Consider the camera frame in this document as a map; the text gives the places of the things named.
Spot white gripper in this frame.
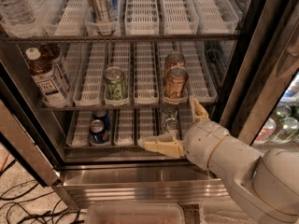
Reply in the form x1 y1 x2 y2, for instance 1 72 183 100
137 95 230 170

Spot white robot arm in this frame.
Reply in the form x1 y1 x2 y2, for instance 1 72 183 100
138 97 299 224

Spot front silver can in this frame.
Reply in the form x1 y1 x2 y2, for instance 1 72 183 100
164 118 179 139

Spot silver can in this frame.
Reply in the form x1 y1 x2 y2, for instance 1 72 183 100
162 107 178 122
164 118 179 139

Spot rear silver can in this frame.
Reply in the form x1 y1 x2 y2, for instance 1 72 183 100
162 107 178 122

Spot front orange soda can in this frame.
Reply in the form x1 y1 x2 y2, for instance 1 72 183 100
164 66 188 99

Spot orange soda can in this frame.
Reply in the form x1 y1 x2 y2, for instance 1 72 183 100
164 66 188 99
164 51 185 72

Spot rear orange soda can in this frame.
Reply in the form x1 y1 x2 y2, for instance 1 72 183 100
164 51 185 72

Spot glass fridge door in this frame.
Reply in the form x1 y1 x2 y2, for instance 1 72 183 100
217 0 299 145

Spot green soda can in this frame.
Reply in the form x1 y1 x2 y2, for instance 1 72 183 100
104 66 128 101

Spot rear blue soda can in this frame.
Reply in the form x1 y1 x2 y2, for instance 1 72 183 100
93 109 110 129

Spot blue soda can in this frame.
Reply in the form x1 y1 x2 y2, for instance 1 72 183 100
89 119 109 144
93 109 110 129

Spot front blue soda can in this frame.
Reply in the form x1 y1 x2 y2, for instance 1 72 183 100
89 119 109 144

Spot stainless steel fridge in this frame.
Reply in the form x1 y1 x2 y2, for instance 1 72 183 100
0 0 298 209

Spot tall can on top shelf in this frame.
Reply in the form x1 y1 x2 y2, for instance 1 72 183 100
87 0 118 23

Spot clear plastic bin right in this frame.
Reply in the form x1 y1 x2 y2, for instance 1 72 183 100
199 200 258 224

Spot clear plastic bin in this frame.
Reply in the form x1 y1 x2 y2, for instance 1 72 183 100
199 200 258 224
84 202 185 224

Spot green glass bottle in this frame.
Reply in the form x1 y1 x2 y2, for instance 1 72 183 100
271 117 299 144

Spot clear plastic bin left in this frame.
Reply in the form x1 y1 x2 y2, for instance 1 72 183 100
84 202 185 224

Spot rear tea bottle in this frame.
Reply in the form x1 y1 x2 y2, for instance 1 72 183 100
40 44 70 91

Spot front tea bottle white cap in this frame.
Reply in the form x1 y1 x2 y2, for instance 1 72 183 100
25 48 68 107

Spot clear water bottle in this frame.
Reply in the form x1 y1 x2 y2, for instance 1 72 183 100
0 0 36 25

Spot black floor cables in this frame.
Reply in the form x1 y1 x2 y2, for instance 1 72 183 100
0 159 86 224

